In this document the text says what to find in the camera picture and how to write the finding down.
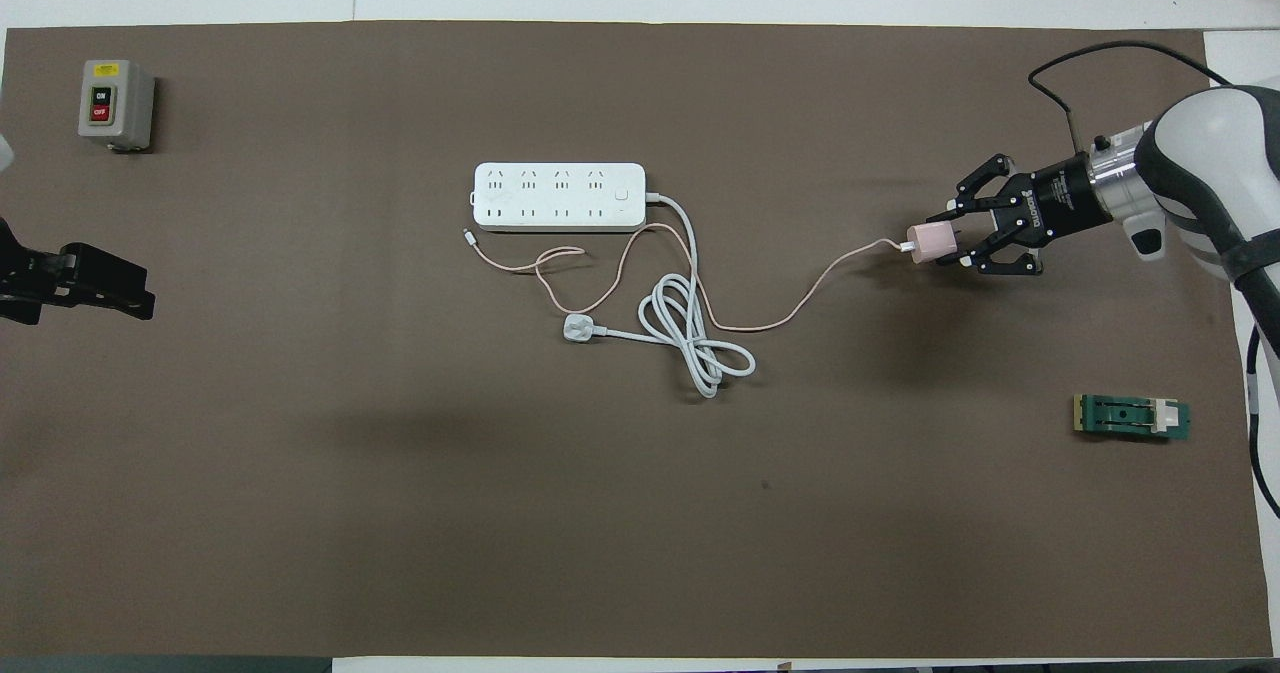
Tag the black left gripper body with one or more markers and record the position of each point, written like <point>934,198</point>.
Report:
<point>25,278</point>

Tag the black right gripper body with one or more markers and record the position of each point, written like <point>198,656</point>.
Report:
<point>1060,203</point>

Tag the pink charger adapter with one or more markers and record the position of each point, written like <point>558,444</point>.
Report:
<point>930,243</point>

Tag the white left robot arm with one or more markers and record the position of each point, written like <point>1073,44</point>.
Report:
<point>5,153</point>

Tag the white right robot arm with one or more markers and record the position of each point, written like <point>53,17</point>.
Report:
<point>1220,143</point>

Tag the white power strip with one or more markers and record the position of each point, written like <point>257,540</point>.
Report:
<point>575,198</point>

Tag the brown table mat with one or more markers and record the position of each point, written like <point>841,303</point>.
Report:
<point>640,513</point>

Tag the grey on-off switch box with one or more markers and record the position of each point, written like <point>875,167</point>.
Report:
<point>115,103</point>

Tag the green knife switch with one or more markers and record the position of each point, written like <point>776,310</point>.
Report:
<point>1130,417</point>

